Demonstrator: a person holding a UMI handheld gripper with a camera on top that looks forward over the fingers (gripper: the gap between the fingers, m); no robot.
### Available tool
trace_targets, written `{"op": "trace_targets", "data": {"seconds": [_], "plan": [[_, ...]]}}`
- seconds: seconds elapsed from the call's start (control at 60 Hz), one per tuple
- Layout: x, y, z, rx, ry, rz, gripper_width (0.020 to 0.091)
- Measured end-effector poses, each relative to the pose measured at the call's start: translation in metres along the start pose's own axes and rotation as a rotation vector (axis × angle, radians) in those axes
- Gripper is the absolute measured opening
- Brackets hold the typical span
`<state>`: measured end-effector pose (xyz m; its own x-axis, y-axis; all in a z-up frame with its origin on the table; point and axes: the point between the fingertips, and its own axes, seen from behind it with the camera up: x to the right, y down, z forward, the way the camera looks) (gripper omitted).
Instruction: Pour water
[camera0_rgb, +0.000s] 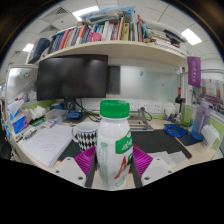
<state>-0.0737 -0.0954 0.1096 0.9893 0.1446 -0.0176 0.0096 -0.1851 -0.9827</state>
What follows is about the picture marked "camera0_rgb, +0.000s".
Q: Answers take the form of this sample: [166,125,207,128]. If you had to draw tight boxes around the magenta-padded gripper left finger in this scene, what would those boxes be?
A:
[52,145,99,190]

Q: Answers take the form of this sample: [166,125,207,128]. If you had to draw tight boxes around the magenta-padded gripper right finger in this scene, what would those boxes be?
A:
[129,145,175,190]

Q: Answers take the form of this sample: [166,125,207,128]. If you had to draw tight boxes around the white green-capped drink bottle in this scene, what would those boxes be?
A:
[95,99,134,192]

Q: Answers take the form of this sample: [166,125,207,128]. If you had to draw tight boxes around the translucent purple water bottle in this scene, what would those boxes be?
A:
[190,99,212,141]

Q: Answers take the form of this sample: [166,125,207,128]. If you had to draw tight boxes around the black red-edged desk mat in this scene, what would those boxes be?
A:
[58,128,193,163]

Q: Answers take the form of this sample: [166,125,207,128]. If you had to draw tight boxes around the black white diamond-pattern mug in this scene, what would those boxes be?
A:
[70,121,100,153]

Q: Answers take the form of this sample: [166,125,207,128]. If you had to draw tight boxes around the grey metal laptop stand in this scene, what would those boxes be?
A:
[128,106,155,132]

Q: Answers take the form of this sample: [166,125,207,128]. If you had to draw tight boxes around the open white notebook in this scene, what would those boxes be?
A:
[20,124,74,168]

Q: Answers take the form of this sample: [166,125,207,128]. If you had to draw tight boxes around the small blue electronic device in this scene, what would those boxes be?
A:
[66,109,83,120]

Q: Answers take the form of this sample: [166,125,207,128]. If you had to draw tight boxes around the clear plastic box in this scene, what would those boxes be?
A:
[44,108,69,123]

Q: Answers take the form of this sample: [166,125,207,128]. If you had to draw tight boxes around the white round jar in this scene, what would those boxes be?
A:
[164,103,177,118]

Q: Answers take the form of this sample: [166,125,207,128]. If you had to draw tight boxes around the translucent green cup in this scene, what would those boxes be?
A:
[182,104,193,125]

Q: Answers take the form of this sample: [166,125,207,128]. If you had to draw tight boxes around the white crumpled cloth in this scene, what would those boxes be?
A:
[24,105,46,123]

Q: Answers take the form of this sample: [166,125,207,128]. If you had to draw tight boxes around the dark wine bottle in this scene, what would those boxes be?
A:
[174,87,184,104]

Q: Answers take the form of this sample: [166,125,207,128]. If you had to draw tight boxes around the white tissue pack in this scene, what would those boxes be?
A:
[200,124,221,150]

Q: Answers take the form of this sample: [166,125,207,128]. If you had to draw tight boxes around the blue tissue box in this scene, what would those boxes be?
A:
[6,99,29,135]

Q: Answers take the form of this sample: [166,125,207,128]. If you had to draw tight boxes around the black computer monitor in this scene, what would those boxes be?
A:
[35,54,109,111]

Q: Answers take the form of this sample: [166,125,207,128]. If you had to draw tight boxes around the purple hanging pennant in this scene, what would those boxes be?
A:
[186,55,202,89]

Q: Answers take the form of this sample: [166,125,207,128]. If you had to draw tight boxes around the beige shelf with books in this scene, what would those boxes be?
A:
[25,5,189,68]

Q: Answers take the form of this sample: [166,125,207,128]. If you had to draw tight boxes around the ceiling light panels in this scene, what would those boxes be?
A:
[21,5,203,54]

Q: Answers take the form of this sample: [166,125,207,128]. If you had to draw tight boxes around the coiled blue cable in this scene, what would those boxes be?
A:
[163,124,187,138]

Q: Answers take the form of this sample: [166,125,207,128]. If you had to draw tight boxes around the white wall power sockets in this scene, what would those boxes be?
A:
[128,100,164,114]

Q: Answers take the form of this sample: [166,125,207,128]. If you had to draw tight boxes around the colourful wall poster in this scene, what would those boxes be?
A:
[196,79,224,114]

